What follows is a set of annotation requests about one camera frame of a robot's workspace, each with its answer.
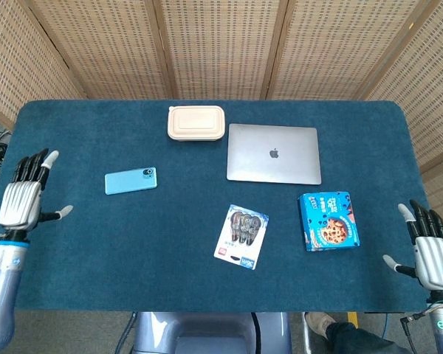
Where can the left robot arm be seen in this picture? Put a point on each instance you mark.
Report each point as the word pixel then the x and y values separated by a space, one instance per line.
pixel 1 284

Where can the beige shoe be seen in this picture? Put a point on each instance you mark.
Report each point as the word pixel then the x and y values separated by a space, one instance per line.
pixel 319 324

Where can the dark trouser leg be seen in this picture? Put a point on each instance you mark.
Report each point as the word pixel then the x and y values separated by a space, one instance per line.
pixel 358 341

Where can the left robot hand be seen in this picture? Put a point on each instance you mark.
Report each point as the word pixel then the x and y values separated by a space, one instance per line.
pixel 20 203

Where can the beige lidded lunch box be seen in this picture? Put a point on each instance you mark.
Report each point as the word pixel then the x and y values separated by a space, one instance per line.
pixel 195 123

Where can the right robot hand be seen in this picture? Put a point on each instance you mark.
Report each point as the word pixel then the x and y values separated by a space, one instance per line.
pixel 433 258

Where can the grey closed laptop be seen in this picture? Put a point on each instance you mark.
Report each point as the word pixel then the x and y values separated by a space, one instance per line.
pixel 273 162

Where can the blue carpet table cover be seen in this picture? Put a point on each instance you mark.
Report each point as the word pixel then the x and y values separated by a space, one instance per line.
pixel 162 243

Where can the woven rattan folding screen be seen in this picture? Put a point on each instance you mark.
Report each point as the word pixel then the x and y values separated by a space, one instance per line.
pixel 221 44

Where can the blue cookie box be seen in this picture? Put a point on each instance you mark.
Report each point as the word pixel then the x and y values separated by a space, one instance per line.
pixel 328 225

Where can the smartphone with light blue casing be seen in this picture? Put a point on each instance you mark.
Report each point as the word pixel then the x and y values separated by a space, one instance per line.
pixel 129 181

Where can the grey-blue robot torso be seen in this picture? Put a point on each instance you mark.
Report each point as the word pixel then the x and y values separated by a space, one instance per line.
pixel 206 333

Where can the correction tape blister pack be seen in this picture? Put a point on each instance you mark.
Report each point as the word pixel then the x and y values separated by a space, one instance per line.
pixel 240 239

